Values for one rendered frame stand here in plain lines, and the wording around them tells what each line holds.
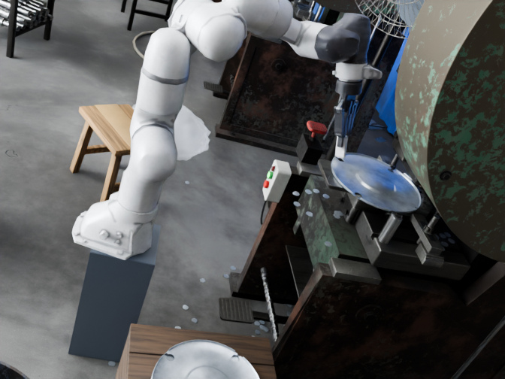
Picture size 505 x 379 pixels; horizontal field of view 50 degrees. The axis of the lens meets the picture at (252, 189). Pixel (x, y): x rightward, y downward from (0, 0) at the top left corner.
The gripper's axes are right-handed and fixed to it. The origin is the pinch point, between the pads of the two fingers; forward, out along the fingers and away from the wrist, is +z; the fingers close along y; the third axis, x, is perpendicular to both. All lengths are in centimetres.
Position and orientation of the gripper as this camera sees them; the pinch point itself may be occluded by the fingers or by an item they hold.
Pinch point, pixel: (341, 146)
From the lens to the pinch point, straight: 166.6
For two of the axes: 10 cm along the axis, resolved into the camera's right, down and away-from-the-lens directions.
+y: -5.4, 3.1, -7.8
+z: -0.5, 9.2, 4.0
